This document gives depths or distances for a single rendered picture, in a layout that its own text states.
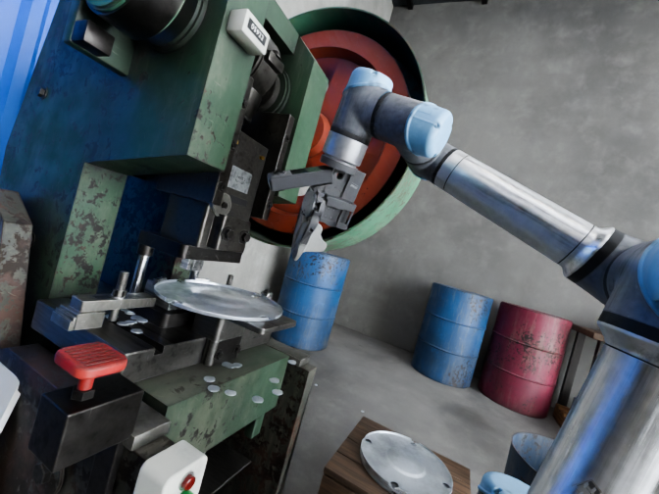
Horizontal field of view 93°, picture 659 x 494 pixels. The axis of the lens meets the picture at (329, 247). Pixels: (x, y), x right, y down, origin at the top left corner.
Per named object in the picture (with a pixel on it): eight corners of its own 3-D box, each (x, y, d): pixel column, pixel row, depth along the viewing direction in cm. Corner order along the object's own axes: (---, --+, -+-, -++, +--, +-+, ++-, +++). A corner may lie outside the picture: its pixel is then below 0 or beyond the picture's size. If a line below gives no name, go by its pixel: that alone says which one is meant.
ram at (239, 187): (254, 257, 81) (284, 145, 81) (211, 252, 67) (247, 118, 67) (206, 241, 88) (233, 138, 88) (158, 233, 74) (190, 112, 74)
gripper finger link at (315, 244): (319, 271, 63) (335, 230, 60) (290, 265, 61) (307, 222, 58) (315, 264, 66) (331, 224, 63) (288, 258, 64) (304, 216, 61)
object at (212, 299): (123, 282, 67) (124, 278, 67) (221, 282, 93) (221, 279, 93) (224, 329, 55) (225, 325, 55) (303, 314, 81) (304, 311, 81)
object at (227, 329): (283, 374, 74) (298, 319, 73) (245, 394, 61) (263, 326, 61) (206, 336, 84) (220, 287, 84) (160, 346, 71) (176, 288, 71)
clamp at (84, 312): (154, 321, 70) (166, 275, 70) (68, 331, 55) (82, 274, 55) (137, 312, 73) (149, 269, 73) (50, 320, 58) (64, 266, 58)
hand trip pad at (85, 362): (119, 414, 41) (133, 358, 41) (65, 434, 36) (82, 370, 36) (88, 391, 44) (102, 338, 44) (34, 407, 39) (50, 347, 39)
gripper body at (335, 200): (344, 234, 60) (371, 174, 57) (303, 222, 57) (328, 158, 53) (333, 221, 67) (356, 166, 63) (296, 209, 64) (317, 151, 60)
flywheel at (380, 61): (234, 132, 148) (287, 271, 129) (201, 111, 130) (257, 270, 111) (369, 29, 126) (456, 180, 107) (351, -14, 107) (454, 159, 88)
